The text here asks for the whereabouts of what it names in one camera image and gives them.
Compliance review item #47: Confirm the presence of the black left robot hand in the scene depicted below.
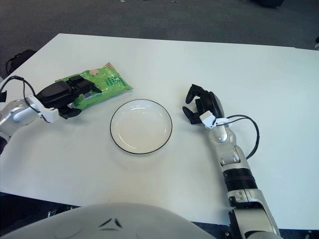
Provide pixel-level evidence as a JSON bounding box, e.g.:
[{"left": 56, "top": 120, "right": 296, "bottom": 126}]
[{"left": 36, "top": 76, "right": 103, "bottom": 120}]

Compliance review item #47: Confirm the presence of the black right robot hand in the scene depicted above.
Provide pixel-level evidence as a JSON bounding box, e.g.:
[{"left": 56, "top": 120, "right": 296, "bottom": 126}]
[{"left": 182, "top": 84, "right": 225, "bottom": 125}]

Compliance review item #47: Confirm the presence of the green snack bag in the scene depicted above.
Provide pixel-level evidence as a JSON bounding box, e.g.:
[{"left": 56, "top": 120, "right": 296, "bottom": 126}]
[{"left": 54, "top": 62, "right": 134, "bottom": 112}]

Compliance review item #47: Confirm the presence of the white plate with black rim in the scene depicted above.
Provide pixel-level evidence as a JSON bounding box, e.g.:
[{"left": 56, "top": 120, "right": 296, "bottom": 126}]
[{"left": 110, "top": 99, "right": 173, "bottom": 155}]

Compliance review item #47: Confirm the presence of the black bag on floor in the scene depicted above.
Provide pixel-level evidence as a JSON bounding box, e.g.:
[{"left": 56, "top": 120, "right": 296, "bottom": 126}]
[{"left": 5, "top": 49, "right": 37, "bottom": 74}]

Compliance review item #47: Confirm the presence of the black floor object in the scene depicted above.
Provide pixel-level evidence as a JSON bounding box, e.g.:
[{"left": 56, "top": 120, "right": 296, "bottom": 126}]
[{"left": 254, "top": 0, "right": 285, "bottom": 8}]

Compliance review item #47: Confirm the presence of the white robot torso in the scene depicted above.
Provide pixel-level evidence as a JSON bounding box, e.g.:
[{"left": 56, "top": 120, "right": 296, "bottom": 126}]
[{"left": 0, "top": 202, "right": 212, "bottom": 239}]

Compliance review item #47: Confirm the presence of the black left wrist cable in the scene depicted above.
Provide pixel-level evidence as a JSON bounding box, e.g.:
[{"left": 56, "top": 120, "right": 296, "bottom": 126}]
[{"left": 0, "top": 75, "right": 44, "bottom": 117}]

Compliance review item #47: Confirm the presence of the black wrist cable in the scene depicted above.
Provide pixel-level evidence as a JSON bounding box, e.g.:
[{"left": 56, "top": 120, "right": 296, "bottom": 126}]
[
  {"left": 216, "top": 114, "right": 260, "bottom": 160},
  {"left": 0, "top": 75, "right": 44, "bottom": 117}
]

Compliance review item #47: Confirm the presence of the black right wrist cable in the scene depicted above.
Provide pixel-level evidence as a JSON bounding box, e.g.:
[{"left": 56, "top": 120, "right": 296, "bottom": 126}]
[{"left": 216, "top": 114, "right": 260, "bottom": 160}]

